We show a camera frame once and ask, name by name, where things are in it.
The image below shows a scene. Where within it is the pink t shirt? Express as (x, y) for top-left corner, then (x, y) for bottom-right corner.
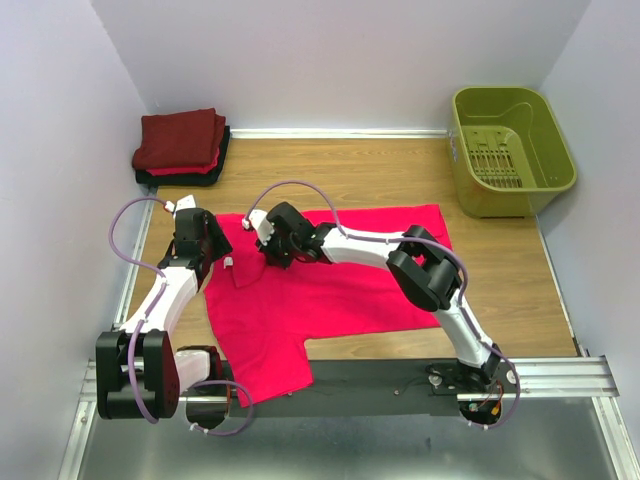
(204, 213), (438, 406)

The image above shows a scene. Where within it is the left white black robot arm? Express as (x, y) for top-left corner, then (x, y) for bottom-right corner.
(96, 196), (232, 423)

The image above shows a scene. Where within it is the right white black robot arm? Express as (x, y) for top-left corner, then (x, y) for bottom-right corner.
(242, 202), (501, 392)

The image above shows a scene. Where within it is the folded bright red shirt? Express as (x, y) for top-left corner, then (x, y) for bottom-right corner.
(147, 148), (220, 176)

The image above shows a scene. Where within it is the folded black shirt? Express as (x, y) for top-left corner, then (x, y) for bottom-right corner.
(135, 126), (231, 187)

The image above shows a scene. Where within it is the folded dark red shirt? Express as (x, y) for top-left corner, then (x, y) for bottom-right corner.
(132, 108), (226, 171)

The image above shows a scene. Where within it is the olive green plastic bin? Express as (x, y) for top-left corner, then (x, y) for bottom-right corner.
(448, 86), (577, 218)

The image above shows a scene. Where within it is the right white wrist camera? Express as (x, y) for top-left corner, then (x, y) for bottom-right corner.
(241, 209), (274, 238)

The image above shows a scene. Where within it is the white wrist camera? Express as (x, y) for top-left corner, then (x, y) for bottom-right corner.
(241, 209), (274, 238)
(163, 195), (197, 214)

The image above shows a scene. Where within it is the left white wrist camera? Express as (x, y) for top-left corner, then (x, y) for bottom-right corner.
(163, 195), (197, 214)

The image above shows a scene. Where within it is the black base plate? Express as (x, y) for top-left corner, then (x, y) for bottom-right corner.
(254, 358), (516, 418)

